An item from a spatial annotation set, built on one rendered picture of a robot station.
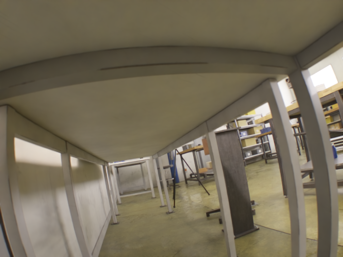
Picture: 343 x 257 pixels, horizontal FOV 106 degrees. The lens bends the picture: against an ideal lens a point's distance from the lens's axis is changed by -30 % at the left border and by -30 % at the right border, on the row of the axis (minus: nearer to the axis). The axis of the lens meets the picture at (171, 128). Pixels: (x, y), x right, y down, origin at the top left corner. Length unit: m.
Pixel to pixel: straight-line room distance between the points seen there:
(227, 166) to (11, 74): 1.35
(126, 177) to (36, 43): 6.17
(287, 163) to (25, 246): 0.74
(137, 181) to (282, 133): 6.00
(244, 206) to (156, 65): 1.34
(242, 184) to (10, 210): 1.39
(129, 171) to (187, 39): 6.14
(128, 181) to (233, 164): 5.24
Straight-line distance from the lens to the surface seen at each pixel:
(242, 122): 7.47
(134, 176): 6.39
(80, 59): 0.33
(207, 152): 2.24
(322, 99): 1.85
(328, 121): 9.72
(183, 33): 0.33
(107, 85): 0.43
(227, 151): 1.42
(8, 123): 0.51
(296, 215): 0.65
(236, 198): 1.47
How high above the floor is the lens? 0.68
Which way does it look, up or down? 11 degrees up
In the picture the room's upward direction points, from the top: 11 degrees counter-clockwise
